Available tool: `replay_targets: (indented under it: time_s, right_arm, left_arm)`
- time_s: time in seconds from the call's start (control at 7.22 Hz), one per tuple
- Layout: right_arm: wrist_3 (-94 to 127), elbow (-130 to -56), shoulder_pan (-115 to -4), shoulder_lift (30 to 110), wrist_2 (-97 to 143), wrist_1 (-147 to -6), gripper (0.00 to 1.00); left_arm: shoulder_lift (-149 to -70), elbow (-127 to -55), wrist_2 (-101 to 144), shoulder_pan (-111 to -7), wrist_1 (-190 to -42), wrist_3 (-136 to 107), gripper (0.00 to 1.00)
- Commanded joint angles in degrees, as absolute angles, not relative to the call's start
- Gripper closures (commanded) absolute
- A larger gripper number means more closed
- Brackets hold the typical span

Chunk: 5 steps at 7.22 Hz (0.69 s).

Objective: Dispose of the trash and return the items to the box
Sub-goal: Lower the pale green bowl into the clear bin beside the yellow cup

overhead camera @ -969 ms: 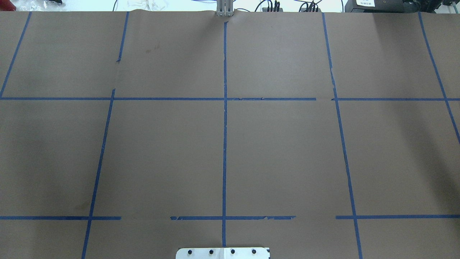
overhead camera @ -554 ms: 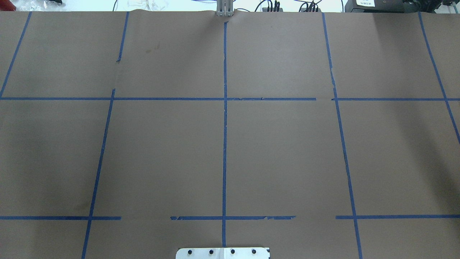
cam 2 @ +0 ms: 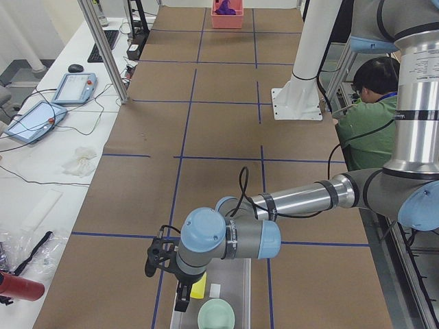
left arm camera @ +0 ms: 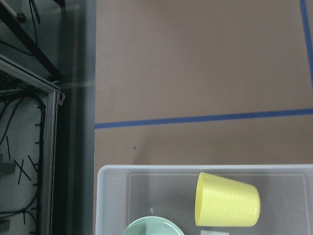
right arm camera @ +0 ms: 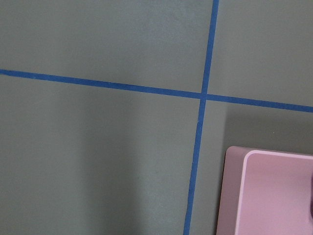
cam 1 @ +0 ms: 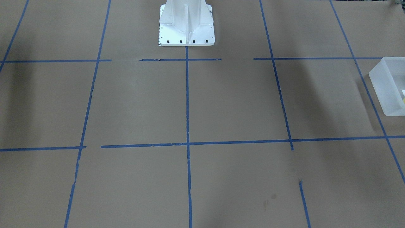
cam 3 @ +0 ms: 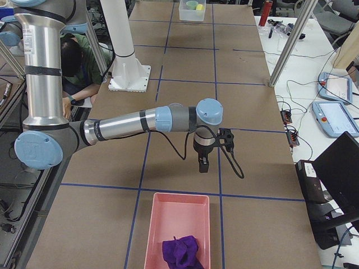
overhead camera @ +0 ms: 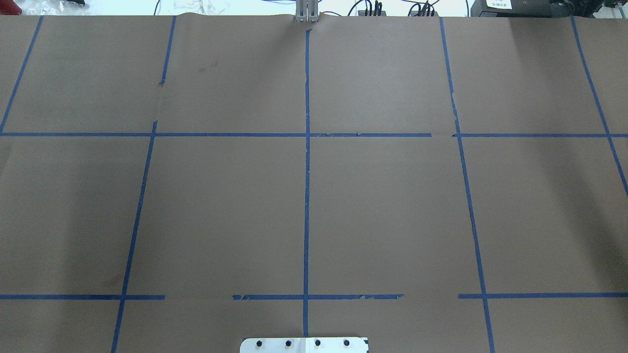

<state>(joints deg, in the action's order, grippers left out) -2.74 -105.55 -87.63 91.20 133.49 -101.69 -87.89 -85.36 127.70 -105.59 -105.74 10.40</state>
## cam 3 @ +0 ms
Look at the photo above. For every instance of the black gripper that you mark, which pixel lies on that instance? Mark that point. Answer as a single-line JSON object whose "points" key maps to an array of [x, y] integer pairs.
{"points": [[202, 151]]}

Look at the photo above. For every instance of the purple microfiber cloth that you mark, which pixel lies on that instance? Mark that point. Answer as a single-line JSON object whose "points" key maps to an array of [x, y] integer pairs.
{"points": [[181, 253]]}

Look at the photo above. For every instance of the yellow plastic cup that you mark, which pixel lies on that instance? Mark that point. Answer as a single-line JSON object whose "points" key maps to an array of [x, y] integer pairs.
{"points": [[199, 7]]}

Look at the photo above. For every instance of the mint green bowl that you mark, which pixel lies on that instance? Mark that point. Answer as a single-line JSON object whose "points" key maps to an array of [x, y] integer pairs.
{"points": [[191, 5]]}

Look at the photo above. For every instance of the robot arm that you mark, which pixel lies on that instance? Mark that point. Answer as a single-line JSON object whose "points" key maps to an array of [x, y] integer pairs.
{"points": [[48, 137]]}

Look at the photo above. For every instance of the pink plastic tray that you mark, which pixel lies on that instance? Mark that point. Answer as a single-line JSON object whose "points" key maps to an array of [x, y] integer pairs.
{"points": [[175, 216]]}

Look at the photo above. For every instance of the near teach pendant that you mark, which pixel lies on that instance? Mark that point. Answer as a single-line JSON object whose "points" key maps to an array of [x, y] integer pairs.
{"points": [[334, 118]]}

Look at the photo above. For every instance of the teach pendant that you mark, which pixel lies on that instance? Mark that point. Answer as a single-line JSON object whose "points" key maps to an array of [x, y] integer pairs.
{"points": [[334, 118], [335, 87]]}

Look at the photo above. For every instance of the clear plastic bin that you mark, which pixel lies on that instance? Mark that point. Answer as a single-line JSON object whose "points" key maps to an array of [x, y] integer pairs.
{"points": [[191, 15]]}

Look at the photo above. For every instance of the far teach pendant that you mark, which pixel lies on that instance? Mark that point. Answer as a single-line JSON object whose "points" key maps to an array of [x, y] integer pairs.
{"points": [[335, 87]]}

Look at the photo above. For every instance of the person in green shirt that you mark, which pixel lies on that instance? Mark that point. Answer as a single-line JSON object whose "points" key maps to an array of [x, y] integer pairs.
{"points": [[81, 76]]}

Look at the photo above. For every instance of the red cylinder bottle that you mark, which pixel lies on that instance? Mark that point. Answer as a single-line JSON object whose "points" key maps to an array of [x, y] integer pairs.
{"points": [[265, 12]]}

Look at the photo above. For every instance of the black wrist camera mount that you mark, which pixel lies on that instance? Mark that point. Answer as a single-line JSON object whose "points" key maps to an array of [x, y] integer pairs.
{"points": [[225, 138]]}

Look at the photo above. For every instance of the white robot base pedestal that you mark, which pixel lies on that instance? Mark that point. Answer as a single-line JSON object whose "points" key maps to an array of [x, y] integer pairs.
{"points": [[128, 74]]}

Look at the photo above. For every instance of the aluminium frame post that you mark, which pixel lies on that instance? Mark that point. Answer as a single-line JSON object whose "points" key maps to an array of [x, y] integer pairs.
{"points": [[299, 25]]}

